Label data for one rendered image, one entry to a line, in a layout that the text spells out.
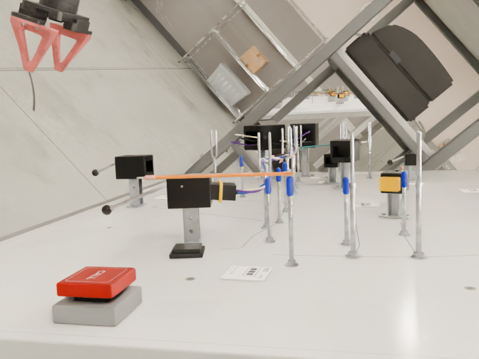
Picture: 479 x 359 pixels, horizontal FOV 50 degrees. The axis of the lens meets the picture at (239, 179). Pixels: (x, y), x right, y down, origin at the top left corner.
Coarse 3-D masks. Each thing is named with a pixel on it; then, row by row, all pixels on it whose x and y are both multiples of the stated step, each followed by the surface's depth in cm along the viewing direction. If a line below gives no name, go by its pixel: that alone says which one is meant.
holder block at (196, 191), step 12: (168, 180) 66; (180, 180) 66; (192, 180) 66; (204, 180) 66; (168, 192) 66; (180, 192) 66; (192, 192) 66; (204, 192) 66; (168, 204) 66; (180, 204) 66; (192, 204) 66; (204, 204) 66
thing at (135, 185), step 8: (120, 160) 98; (128, 160) 98; (136, 160) 98; (144, 160) 97; (152, 160) 101; (104, 168) 101; (120, 168) 98; (128, 168) 98; (136, 168) 98; (144, 168) 97; (152, 168) 101; (120, 176) 99; (128, 176) 98; (136, 176) 98; (144, 176) 98; (136, 184) 100; (136, 192) 100; (136, 200) 100
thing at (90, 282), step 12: (72, 276) 44; (84, 276) 44; (96, 276) 44; (108, 276) 43; (120, 276) 43; (132, 276) 45; (60, 288) 42; (72, 288) 42; (84, 288) 42; (96, 288) 42; (108, 288) 41; (120, 288) 43; (84, 300) 43; (96, 300) 43; (108, 300) 43
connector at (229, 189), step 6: (210, 186) 67; (216, 186) 67; (222, 186) 67; (228, 186) 67; (234, 186) 67; (210, 192) 67; (216, 192) 67; (222, 192) 67; (228, 192) 67; (234, 192) 67; (216, 198) 67; (222, 198) 67; (228, 198) 67; (234, 198) 67
